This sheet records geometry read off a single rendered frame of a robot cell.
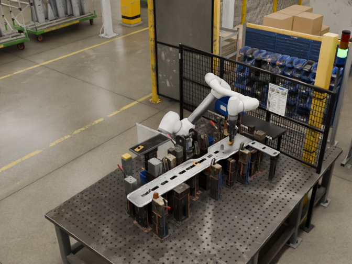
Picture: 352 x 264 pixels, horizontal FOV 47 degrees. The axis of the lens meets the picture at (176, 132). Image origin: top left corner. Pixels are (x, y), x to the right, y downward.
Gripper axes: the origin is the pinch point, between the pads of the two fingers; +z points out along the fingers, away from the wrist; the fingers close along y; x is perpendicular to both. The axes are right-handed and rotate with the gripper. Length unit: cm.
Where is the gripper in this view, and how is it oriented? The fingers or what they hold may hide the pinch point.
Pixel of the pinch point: (231, 138)
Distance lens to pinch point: 380.8
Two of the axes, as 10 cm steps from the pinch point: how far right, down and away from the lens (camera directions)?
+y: -6.9, -3.6, 6.3
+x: -7.2, 3.6, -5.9
